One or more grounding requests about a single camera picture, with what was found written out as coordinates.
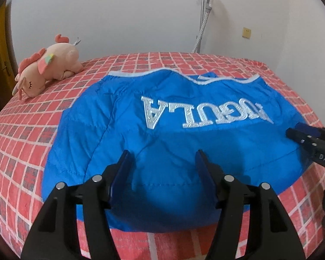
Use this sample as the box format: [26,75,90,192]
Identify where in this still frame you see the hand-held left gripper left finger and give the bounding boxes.
[21,150,133,260]

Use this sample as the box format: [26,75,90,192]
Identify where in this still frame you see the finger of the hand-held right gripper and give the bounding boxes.
[295,123,325,138]
[286,128,323,153]

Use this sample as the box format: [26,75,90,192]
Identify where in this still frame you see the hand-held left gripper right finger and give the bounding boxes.
[195,149,306,260]

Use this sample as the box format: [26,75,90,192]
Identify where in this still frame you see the blue puffer jacket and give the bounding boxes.
[42,69,315,233]

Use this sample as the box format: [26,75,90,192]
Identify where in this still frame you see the red plaid bed sheet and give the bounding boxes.
[0,51,325,260]

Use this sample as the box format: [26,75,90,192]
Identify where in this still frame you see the pink unicorn plush toy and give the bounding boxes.
[12,34,84,101]

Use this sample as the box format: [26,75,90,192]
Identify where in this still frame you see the grey garment steamer stand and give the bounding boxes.
[191,0,217,54]

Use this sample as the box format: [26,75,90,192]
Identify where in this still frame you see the wooden door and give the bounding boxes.
[0,3,16,82]

